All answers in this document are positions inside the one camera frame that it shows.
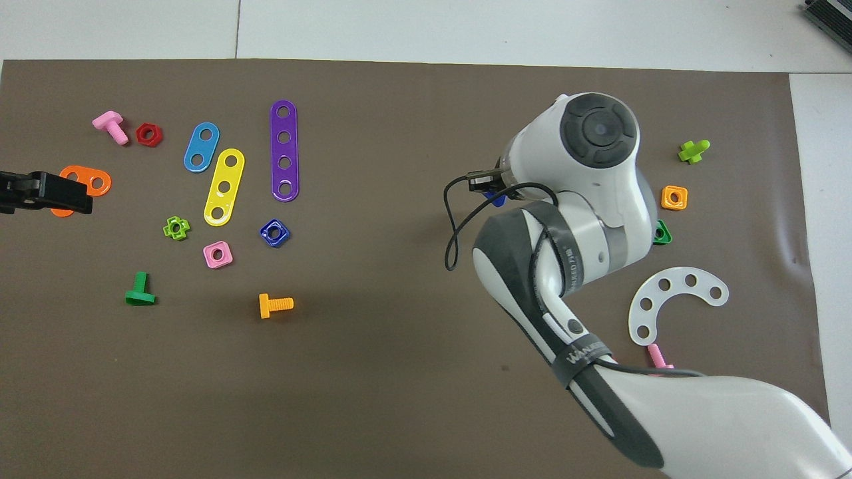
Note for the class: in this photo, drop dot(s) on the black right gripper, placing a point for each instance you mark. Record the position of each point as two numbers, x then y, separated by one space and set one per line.
484 181

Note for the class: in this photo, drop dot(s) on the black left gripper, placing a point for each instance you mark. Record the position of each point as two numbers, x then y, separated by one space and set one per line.
13 193

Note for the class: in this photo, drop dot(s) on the blue triangle-head toy screw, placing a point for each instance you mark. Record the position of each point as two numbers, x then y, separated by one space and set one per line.
496 198

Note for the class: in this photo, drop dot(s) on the dark blue square toy nut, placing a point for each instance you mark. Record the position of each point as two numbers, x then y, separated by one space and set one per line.
275 233

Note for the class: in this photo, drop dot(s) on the pink square-head toy screw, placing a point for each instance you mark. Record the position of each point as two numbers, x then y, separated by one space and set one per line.
110 125
657 356

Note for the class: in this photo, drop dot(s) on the red hexagonal toy nut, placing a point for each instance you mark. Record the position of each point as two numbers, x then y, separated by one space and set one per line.
149 134

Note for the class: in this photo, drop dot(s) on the green cross-shaped toy nut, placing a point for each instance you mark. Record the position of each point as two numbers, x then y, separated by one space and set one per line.
176 228

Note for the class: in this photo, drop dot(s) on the green toy screw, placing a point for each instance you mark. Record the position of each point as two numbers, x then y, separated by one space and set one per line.
140 293

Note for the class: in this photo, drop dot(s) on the pink square toy nut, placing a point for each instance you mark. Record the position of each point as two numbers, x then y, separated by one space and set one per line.
217 254

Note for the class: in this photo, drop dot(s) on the green triangular toy nut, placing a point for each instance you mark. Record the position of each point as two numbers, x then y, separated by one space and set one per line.
663 234

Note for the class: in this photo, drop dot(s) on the orange square toy nut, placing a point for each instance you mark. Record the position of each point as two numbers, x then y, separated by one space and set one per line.
674 197

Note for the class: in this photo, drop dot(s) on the lime cross-head toy screw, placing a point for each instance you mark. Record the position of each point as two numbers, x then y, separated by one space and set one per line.
693 152

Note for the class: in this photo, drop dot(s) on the orange-yellow toy screw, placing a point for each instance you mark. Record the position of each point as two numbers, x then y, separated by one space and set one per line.
274 305

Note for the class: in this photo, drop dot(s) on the orange heart-shaped toy plate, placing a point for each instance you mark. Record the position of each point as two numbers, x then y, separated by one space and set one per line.
100 183

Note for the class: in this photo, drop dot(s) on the blue two-hole toy plate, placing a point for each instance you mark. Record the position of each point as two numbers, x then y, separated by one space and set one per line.
201 147

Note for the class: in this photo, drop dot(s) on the yellow three-hole toy plate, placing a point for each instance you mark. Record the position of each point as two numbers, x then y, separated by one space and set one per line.
224 187

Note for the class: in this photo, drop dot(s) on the purple four-hole toy plate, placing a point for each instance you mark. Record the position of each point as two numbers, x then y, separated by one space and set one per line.
284 150

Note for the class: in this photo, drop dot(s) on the white curved five-hole plate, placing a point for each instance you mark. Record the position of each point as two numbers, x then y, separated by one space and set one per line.
673 279

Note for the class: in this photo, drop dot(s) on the brown table mat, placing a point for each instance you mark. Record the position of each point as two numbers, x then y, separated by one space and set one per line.
373 372

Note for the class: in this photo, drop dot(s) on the grey ribbed device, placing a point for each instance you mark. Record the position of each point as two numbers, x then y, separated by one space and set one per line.
831 16

